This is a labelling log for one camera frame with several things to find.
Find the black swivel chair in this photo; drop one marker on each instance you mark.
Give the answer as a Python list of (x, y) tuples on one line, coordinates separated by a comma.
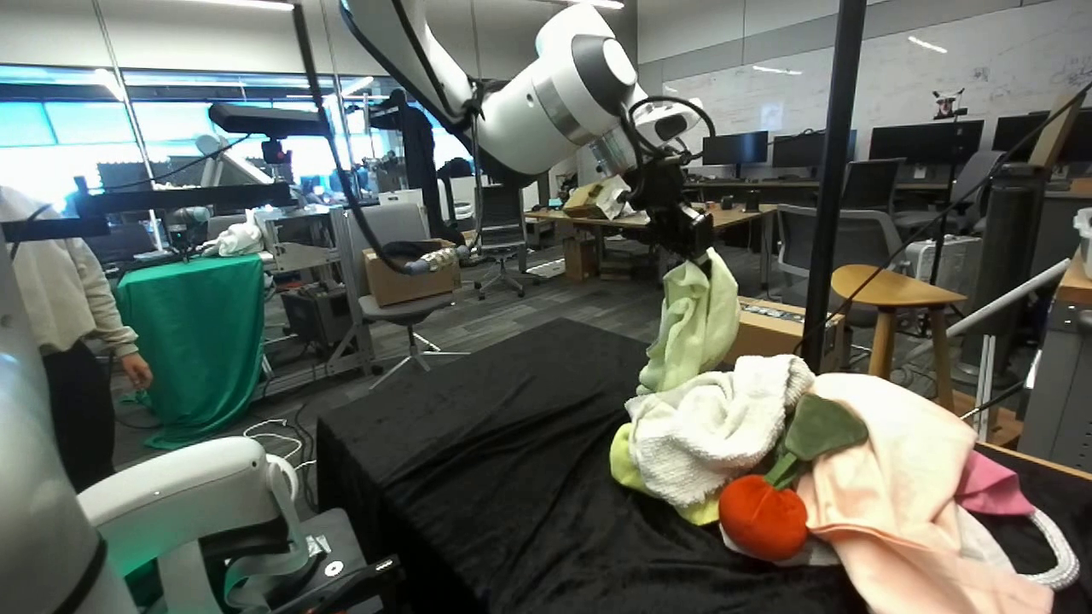
[(498, 227)]

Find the black mounting plate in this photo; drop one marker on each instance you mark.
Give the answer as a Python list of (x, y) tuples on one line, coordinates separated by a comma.
[(328, 567)]

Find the off-white towel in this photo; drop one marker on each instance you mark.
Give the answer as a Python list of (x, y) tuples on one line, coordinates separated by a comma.
[(703, 432)]

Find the black computer monitor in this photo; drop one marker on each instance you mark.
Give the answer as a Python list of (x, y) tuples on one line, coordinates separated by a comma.
[(798, 152), (927, 142), (1017, 134), (735, 147)]

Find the grey office chair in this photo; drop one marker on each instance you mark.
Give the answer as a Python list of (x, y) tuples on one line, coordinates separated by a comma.
[(381, 227)]

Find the black drone figure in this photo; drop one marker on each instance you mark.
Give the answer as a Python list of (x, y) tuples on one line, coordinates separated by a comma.
[(946, 105)]

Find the standing person black outfit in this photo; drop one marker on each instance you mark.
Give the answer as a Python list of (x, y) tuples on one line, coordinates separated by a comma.
[(415, 147)]

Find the green fabric drape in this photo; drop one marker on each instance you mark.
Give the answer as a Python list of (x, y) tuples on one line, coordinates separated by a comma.
[(199, 343)]

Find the long wooden desk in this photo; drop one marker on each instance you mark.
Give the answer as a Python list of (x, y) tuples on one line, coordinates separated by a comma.
[(580, 222)]

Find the silver metal bar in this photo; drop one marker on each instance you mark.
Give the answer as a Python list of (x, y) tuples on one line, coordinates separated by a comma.
[(1008, 303)]

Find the orange plush vegetable green leaves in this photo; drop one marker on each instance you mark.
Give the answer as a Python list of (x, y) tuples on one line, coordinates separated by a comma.
[(761, 518)]

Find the pink cloth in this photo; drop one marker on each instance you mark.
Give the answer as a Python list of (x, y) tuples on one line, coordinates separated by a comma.
[(989, 486)]

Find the long cardboard box black print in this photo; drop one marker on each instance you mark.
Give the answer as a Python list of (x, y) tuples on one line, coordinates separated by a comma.
[(771, 325)]

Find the small brown cardboard box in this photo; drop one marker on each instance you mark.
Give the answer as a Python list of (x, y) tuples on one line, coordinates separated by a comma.
[(410, 277)]

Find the wrist camera with tan mount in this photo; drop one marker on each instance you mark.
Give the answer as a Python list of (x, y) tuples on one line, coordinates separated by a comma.
[(600, 199)]

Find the dark office chair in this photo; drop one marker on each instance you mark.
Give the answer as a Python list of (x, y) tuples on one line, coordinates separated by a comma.
[(874, 183)]

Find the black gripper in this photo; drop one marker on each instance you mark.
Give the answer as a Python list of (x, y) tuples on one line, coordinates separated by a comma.
[(670, 209)]

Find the round wooden stool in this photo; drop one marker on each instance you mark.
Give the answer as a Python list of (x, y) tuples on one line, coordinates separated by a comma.
[(893, 291)]

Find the black camera bar on stand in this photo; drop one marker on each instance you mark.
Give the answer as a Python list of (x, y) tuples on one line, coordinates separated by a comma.
[(267, 117)]

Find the black vertical pole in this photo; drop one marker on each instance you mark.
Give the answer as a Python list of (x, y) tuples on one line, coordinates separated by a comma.
[(836, 172)]

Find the black tablecloth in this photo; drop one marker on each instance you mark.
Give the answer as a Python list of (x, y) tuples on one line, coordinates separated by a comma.
[(488, 479)]

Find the peach cloth orange print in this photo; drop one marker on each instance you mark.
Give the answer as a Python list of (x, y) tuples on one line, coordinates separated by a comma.
[(898, 488)]

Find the grey workbench wooden top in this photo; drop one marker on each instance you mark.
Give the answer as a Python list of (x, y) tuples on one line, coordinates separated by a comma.
[(1062, 386)]

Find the white terry towel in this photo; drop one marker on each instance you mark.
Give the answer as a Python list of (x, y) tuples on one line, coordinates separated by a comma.
[(989, 546)]

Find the pale green white towel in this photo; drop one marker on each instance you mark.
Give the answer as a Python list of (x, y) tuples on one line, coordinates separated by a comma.
[(692, 325)]

